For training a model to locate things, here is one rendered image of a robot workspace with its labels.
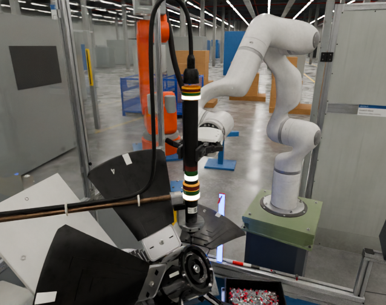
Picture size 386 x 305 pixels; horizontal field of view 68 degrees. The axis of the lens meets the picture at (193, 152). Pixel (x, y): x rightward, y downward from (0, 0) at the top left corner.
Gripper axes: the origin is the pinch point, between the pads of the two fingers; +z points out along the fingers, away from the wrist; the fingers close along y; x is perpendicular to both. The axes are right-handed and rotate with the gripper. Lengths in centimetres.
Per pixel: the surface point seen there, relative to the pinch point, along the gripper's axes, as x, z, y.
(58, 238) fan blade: -6.5, 31.2, 12.4
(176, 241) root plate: -23.2, 4.9, 2.0
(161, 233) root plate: -21.5, 5.4, 6.0
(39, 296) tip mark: -13.4, 37.1, 12.1
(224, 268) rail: -65, -34, -3
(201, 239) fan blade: -29.7, -5.8, -1.2
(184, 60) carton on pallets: -11, -753, 298
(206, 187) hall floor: -146, -257, 73
